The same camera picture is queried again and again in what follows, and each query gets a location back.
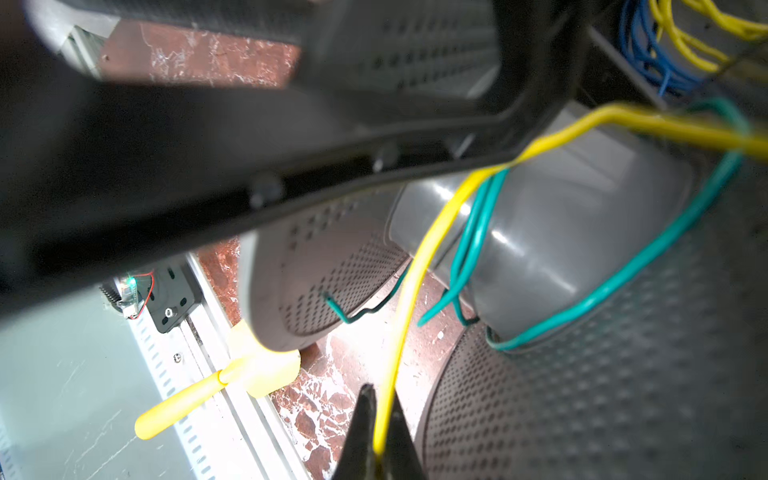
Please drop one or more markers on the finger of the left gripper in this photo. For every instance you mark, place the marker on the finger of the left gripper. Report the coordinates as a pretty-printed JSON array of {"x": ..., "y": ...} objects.
[{"x": 98, "y": 177}]

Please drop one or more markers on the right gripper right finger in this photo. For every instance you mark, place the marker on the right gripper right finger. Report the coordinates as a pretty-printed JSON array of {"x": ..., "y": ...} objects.
[{"x": 400, "y": 459}]

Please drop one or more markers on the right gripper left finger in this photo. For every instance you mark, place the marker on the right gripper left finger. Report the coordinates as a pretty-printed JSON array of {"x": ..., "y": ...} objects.
[{"x": 358, "y": 460}]

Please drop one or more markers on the yellow plastic scoop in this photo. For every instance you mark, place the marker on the yellow plastic scoop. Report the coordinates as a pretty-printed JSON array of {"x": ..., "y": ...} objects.
[{"x": 257, "y": 369}]

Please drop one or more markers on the grey perforated cable spool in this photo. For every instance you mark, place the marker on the grey perforated cable spool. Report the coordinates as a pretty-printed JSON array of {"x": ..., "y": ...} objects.
[{"x": 620, "y": 326}]

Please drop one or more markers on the green circuit board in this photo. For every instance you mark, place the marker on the green circuit board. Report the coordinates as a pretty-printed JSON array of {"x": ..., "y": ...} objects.
[{"x": 129, "y": 295}]

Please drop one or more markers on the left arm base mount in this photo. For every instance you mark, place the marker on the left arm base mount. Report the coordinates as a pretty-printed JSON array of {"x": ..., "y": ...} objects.
[{"x": 176, "y": 293}]

